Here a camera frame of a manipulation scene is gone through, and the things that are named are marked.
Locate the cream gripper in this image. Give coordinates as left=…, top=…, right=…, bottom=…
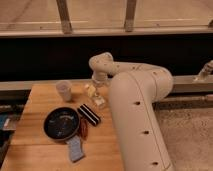
left=85, top=72, right=108, bottom=98

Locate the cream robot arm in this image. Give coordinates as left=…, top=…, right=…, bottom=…
left=89, top=52, right=174, bottom=171

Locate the dark ceramic bowl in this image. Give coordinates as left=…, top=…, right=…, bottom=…
left=43, top=107, right=80, bottom=141

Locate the black white striped box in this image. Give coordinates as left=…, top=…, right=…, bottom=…
left=77, top=104, right=101, bottom=126

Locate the translucent plastic cup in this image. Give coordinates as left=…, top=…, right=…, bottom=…
left=56, top=80, right=72, bottom=102

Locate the grey blue sponge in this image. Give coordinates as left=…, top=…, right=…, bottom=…
left=66, top=135, right=85, bottom=162

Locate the clutter beside table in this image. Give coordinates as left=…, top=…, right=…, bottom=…
left=0, top=105, right=23, bottom=159

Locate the white fixture at right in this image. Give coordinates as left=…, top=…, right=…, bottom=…
left=194, top=60, right=213, bottom=82

